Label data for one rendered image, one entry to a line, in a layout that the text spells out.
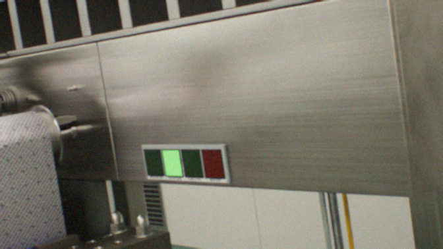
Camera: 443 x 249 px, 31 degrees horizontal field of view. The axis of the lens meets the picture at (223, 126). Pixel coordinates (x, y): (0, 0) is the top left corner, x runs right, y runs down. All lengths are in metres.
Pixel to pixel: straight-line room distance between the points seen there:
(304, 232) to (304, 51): 3.46
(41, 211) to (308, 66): 0.73
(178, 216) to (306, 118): 4.29
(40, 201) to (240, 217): 3.39
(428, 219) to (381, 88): 0.29
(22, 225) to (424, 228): 0.82
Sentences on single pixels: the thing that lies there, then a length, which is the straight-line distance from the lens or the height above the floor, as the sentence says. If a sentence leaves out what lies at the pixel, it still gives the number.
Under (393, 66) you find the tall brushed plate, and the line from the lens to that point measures 1.15.
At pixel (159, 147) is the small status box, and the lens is 1.56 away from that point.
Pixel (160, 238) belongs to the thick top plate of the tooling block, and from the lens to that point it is 1.65.
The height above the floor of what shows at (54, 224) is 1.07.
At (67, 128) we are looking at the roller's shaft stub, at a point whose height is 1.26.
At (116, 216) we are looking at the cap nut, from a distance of 1.73.
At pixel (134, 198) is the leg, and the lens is 2.01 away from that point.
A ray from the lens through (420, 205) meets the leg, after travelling 1.37.
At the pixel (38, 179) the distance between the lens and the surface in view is 1.72.
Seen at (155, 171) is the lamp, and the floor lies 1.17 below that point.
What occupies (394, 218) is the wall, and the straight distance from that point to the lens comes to 4.22.
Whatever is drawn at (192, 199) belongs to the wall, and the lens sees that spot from 5.36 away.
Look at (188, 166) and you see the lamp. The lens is 1.50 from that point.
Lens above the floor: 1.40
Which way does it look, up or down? 6 degrees down
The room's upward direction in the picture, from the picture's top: 8 degrees counter-clockwise
